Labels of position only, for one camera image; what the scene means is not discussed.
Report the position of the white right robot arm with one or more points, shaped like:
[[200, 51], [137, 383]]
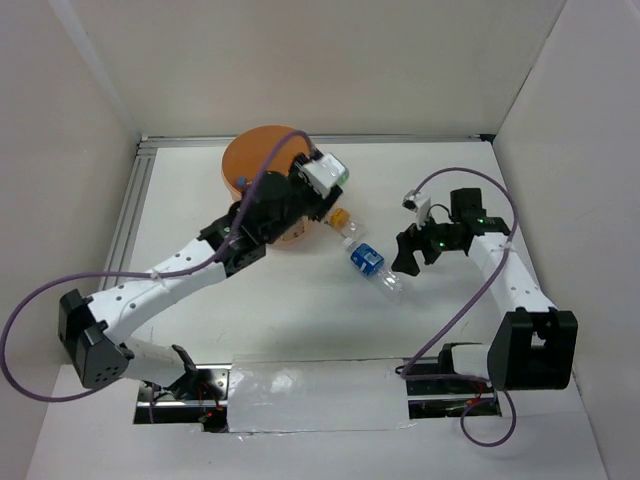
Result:
[[533, 347]]

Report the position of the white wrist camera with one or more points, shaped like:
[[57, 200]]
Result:
[[420, 204], [321, 174]]

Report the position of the aluminium frame rail back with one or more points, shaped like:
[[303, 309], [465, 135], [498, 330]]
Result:
[[203, 141]]

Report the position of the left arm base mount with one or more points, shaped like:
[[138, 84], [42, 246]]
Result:
[[199, 396]]

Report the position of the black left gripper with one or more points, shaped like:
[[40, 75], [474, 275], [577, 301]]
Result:
[[320, 206]]

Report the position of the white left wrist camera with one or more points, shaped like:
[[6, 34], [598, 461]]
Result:
[[321, 174]]

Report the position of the aluminium frame rail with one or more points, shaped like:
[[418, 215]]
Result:
[[125, 233], [203, 141]]

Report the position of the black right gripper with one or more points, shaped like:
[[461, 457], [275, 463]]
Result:
[[409, 241]]

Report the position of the green plastic soda bottle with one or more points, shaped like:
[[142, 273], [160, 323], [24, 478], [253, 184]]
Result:
[[342, 172]]

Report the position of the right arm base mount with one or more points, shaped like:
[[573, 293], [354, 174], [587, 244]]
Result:
[[447, 398]]

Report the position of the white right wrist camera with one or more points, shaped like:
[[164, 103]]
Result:
[[420, 204]]

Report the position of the clear bottle blue label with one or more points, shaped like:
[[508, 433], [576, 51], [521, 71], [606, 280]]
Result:
[[373, 267]]

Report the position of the clear bottle yellow cap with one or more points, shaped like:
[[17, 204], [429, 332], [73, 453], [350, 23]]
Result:
[[343, 222]]

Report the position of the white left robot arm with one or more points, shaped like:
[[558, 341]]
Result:
[[96, 331]]

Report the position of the aluminium frame rail left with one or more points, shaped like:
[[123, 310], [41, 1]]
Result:
[[125, 233]]

